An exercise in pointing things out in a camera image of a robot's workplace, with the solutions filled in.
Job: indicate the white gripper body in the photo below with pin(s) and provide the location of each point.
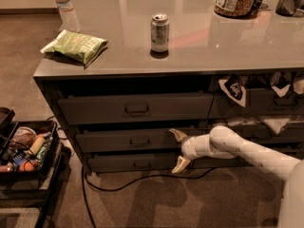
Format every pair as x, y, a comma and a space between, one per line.
187, 148

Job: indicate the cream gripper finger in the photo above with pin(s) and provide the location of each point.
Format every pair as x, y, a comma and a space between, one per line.
179, 135
181, 164

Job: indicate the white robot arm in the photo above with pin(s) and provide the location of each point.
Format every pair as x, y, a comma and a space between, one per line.
224, 143

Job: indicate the grey drawer cabinet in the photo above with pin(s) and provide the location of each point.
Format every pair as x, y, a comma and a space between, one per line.
171, 65

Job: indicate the white paper in drawer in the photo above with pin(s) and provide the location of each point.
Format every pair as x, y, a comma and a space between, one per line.
276, 123

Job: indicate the black white snack bag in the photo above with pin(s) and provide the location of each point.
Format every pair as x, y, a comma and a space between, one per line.
234, 89

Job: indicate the silver soda can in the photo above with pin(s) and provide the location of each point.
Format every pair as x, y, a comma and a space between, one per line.
159, 32

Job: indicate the green chip bag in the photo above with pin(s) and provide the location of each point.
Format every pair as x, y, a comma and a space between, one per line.
77, 46

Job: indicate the black bin with groceries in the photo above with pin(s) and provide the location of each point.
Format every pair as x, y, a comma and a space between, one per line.
27, 149

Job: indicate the dark glass container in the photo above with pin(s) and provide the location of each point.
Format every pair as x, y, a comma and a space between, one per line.
289, 7

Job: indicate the clear plastic water bottle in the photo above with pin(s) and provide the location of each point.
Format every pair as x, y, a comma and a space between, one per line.
68, 15

